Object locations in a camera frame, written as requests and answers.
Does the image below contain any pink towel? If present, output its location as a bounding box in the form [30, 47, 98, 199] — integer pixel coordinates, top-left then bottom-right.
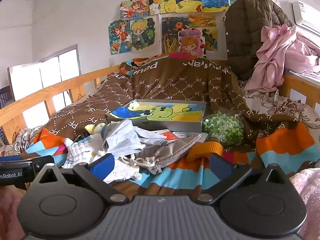
[289, 167, 320, 240]

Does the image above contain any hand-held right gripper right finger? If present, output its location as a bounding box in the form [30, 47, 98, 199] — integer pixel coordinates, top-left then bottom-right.
[196, 153, 291, 204]

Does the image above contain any red and white card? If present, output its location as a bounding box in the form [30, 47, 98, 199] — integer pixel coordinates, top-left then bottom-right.
[154, 129, 179, 142]

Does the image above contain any grey tray with frog painting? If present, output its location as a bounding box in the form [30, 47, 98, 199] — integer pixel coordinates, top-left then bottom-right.
[106, 99, 207, 133]

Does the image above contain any pink garment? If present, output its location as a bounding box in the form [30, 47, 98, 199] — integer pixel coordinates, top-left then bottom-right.
[244, 24, 320, 93]

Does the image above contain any brown printed blanket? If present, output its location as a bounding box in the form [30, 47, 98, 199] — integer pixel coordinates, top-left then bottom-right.
[20, 52, 320, 198]

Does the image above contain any brown quilted jacket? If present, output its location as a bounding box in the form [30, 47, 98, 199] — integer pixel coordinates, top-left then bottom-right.
[223, 0, 293, 80]

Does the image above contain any pale face mask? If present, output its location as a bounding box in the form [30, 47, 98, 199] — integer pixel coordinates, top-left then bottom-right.
[106, 130, 143, 159]

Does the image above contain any orange rubber strap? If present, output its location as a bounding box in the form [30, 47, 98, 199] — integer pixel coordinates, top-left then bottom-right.
[185, 141, 224, 162]

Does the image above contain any lying orange-haired girl poster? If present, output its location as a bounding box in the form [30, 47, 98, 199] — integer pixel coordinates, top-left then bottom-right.
[119, 0, 151, 20]

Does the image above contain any orange-haired girl blue poster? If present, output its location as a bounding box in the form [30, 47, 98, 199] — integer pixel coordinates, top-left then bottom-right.
[108, 19, 132, 55]

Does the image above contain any yellow striped sock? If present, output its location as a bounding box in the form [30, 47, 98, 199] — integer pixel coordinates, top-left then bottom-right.
[84, 122, 108, 135]

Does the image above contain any yellow landscape poster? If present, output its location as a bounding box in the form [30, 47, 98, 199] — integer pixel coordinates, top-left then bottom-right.
[188, 14, 218, 51]

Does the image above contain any person's left hand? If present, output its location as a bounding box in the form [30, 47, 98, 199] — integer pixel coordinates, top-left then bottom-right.
[0, 187, 26, 240]

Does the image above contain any beige drawstring bag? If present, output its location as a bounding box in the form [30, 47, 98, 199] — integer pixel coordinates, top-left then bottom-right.
[119, 133, 203, 175]

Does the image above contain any white fluffy sock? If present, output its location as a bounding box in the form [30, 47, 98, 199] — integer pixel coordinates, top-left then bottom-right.
[61, 133, 105, 169]

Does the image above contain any bag of green beads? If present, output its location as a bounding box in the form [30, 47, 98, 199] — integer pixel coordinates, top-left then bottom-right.
[202, 111, 245, 148]

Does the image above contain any white textured cloth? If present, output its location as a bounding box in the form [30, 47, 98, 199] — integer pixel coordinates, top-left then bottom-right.
[102, 159, 142, 183]

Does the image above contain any white air conditioner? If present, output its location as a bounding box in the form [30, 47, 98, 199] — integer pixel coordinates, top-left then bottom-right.
[291, 1, 320, 34]

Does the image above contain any blond chibi green poster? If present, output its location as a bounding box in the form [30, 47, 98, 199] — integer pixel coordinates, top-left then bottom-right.
[129, 16, 162, 53]

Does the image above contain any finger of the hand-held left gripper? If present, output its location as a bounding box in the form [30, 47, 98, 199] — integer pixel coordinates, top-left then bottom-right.
[31, 155, 56, 178]

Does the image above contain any dark orange flower poster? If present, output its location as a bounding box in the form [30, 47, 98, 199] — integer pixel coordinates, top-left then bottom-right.
[161, 16, 190, 54]

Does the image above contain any window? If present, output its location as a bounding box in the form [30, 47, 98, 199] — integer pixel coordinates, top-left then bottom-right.
[7, 44, 81, 130]

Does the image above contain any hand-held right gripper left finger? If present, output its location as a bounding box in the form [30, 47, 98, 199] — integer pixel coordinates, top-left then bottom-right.
[32, 152, 130, 204]

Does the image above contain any white printed booklet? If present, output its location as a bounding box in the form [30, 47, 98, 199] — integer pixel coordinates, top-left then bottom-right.
[172, 131, 209, 140]

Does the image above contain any pink blond chibi poster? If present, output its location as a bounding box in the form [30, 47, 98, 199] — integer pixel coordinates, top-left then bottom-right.
[178, 27, 207, 58]

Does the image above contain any white shelf board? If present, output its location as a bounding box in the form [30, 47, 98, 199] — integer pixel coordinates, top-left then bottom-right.
[289, 69, 320, 87]

